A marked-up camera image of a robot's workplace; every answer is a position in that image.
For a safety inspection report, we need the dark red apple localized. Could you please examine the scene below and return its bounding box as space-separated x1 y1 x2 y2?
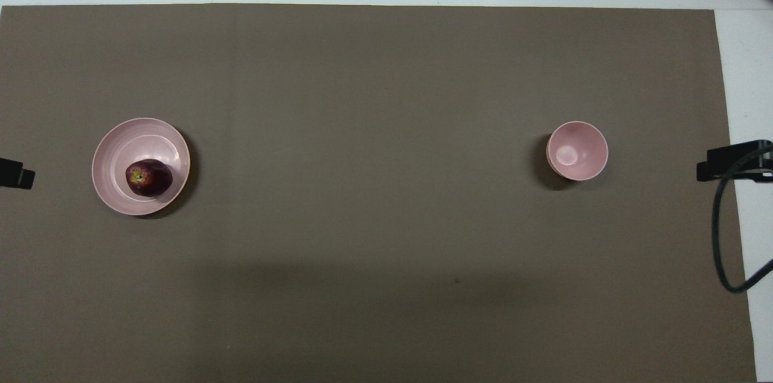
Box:
125 158 174 198

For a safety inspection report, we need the brown table mat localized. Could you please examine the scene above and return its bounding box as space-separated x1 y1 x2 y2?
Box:
0 4 759 383

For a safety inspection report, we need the pink plate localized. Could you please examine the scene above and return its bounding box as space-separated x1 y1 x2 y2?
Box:
92 117 191 216

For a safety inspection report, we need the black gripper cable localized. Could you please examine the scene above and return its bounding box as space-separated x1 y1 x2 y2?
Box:
711 144 773 294

